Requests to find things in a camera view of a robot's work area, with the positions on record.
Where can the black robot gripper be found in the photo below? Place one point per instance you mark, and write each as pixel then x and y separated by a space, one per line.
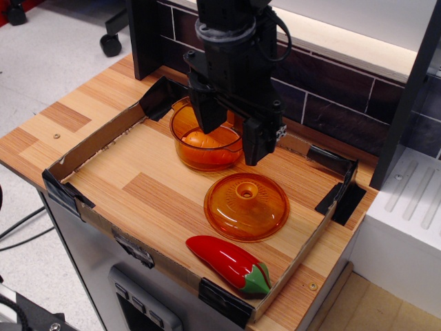
pixel 233 73

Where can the orange toy carrot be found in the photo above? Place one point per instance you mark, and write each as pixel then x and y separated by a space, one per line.
pixel 200 148

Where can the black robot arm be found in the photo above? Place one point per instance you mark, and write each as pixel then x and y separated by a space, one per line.
pixel 233 14

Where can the orange transparent plastic pot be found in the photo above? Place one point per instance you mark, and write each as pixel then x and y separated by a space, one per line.
pixel 183 122

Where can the cardboard fence with black tape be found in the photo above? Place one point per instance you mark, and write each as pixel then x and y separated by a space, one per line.
pixel 121 198

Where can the orange transparent pot lid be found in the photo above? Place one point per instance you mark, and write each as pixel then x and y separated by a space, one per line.
pixel 246 207

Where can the red toy chili pepper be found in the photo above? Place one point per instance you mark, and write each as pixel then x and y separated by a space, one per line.
pixel 239 268

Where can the black office chair base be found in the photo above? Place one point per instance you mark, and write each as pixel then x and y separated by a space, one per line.
pixel 109 42

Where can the grey toy oven panel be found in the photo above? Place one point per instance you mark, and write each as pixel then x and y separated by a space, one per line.
pixel 140 309

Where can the black equipment bottom left corner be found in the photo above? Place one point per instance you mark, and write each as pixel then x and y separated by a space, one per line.
pixel 20 313

